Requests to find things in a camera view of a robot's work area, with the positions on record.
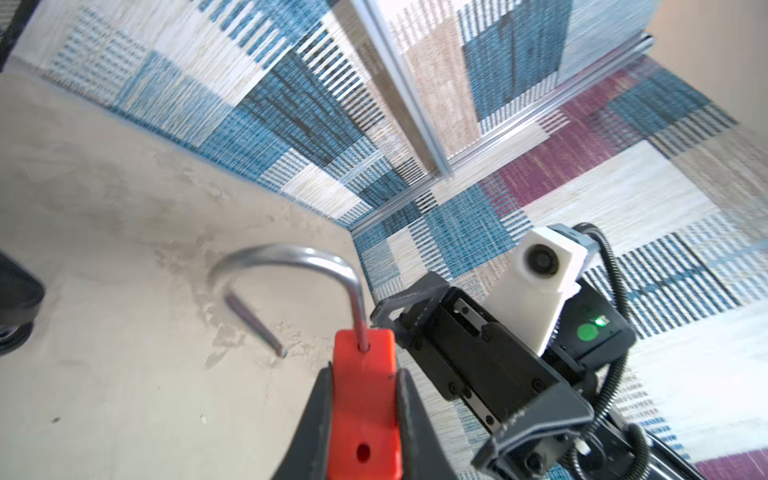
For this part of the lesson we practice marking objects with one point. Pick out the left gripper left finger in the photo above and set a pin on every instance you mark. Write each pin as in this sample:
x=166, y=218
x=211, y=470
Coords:
x=307, y=456

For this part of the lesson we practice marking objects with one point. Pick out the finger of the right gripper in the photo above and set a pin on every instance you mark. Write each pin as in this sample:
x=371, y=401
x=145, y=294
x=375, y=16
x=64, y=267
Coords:
x=515, y=447
x=431, y=285

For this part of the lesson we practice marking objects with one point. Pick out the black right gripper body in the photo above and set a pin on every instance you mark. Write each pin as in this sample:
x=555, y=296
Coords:
x=468, y=355

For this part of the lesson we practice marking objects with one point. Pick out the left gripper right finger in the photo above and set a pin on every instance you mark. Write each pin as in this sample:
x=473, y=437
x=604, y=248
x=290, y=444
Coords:
x=422, y=454

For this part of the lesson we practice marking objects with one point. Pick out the red padlock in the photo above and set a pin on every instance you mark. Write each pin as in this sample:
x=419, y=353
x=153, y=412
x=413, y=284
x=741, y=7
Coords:
x=365, y=437

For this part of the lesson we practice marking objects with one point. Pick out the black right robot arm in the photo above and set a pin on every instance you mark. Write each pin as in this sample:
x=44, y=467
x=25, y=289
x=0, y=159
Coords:
x=589, y=348

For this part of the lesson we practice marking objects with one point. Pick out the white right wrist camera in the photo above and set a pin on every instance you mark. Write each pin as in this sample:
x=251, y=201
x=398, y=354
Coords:
x=541, y=276

